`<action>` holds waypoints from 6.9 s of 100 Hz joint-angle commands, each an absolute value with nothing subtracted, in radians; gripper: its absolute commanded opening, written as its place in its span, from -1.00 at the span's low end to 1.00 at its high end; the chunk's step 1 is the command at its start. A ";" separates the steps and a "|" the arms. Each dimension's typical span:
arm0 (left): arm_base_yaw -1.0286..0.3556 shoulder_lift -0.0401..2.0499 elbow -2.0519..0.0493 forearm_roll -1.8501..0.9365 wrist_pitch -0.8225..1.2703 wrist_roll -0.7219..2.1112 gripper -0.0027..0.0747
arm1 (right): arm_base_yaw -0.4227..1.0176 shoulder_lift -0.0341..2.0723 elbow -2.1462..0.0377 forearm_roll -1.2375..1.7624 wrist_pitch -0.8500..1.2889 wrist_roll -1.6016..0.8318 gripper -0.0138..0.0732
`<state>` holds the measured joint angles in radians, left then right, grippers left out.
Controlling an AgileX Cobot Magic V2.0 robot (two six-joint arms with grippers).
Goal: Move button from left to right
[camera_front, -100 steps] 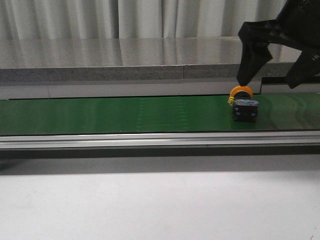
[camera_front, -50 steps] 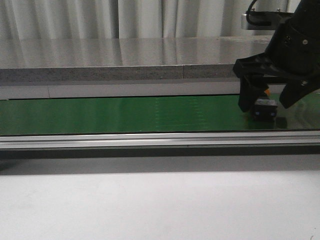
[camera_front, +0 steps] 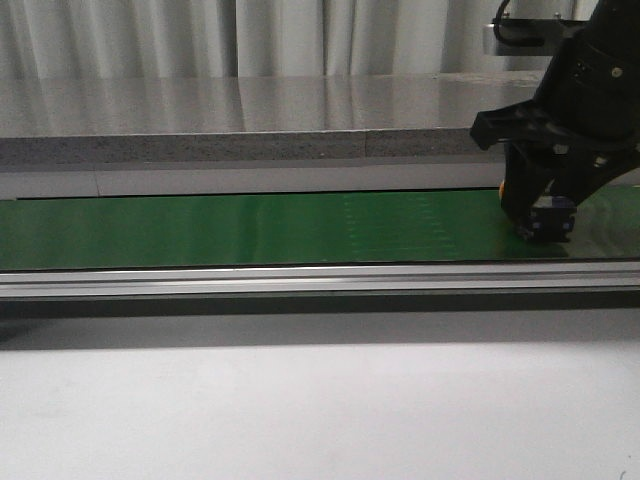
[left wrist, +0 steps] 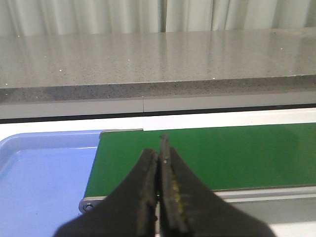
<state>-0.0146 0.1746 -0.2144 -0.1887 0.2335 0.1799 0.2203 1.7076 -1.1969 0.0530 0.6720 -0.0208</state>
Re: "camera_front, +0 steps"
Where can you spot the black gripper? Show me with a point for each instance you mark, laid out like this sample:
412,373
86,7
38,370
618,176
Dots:
588,98

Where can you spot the green conveyor belt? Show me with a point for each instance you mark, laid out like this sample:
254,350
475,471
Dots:
297,229

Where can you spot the grey stone counter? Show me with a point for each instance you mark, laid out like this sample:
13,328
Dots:
179,136

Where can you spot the white pleated curtain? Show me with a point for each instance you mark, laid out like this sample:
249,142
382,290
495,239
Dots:
162,39

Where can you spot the aluminium conveyor side rail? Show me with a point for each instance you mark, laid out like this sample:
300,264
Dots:
555,275

